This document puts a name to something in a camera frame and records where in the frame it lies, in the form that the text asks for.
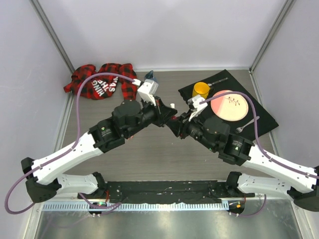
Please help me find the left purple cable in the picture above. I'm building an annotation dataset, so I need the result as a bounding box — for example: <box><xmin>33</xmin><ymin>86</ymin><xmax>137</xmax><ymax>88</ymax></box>
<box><xmin>4</xmin><ymin>72</ymin><xmax>140</xmax><ymax>214</ymax></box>

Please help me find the pink cream plate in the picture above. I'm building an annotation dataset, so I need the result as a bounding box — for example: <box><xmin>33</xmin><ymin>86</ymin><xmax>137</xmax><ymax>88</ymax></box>
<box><xmin>210</xmin><ymin>94</ymin><xmax>249</xmax><ymax>121</ymax></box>

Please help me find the blue ceramic jug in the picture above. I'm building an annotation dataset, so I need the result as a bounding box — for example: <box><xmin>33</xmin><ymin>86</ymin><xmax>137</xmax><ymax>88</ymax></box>
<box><xmin>144</xmin><ymin>70</ymin><xmax>158</xmax><ymax>82</ymax></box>

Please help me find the yellow mug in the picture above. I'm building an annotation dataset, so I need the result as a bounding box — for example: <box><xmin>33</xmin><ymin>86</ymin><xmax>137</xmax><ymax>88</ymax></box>
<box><xmin>192</xmin><ymin>82</ymin><xmax>211</xmax><ymax>99</ymax></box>

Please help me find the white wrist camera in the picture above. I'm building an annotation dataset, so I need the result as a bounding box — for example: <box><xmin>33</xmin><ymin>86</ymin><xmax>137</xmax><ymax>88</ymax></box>
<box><xmin>133</xmin><ymin>79</ymin><xmax>159</xmax><ymax>106</ymax></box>
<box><xmin>187</xmin><ymin>95</ymin><xmax>208</xmax><ymax>121</ymax></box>

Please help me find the white cable duct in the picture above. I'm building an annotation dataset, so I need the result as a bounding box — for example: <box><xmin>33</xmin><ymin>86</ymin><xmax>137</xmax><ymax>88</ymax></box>
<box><xmin>42</xmin><ymin>201</ymin><xmax>229</xmax><ymax>212</ymax></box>

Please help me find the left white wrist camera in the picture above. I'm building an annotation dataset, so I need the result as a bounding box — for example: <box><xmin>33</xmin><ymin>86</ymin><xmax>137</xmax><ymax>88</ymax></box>
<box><xmin>133</xmin><ymin>79</ymin><xmax>159</xmax><ymax>106</ymax></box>

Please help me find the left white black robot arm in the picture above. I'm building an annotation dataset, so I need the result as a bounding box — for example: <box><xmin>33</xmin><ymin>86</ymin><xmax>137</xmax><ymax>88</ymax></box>
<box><xmin>21</xmin><ymin>97</ymin><xmax>177</xmax><ymax>203</ymax></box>

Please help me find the silver fork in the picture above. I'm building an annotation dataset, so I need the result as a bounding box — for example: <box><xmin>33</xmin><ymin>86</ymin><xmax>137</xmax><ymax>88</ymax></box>
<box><xmin>235</xmin><ymin>116</ymin><xmax>260</xmax><ymax>133</ymax></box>

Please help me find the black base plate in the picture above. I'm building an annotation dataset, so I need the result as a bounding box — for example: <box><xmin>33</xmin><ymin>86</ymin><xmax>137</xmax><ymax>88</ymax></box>
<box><xmin>84</xmin><ymin>180</ymin><xmax>255</xmax><ymax>204</ymax></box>

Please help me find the dark handled knife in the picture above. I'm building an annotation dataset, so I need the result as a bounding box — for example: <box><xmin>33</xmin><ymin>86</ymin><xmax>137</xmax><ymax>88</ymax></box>
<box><xmin>208</xmin><ymin>77</ymin><xmax>229</xmax><ymax>87</ymax></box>

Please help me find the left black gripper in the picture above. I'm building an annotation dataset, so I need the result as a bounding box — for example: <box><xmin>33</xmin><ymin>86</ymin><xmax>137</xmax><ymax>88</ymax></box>
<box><xmin>126</xmin><ymin>95</ymin><xmax>177</xmax><ymax>138</ymax></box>

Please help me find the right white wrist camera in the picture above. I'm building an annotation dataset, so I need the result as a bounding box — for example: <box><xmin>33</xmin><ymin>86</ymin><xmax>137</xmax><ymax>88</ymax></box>
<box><xmin>187</xmin><ymin>95</ymin><xmax>208</xmax><ymax>121</ymax></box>

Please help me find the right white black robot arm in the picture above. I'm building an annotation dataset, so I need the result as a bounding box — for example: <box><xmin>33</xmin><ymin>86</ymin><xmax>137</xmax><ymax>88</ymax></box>
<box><xmin>167</xmin><ymin>116</ymin><xmax>319</xmax><ymax>212</ymax></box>

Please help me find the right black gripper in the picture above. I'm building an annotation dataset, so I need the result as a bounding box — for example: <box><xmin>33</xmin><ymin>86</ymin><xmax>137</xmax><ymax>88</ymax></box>
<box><xmin>168</xmin><ymin>108</ymin><xmax>217</xmax><ymax>151</ymax></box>

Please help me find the red black plaid shirt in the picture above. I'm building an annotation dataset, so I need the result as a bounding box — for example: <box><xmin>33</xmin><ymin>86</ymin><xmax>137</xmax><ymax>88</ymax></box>
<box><xmin>64</xmin><ymin>63</ymin><xmax>138</xmax><ymax>100</ymax></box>

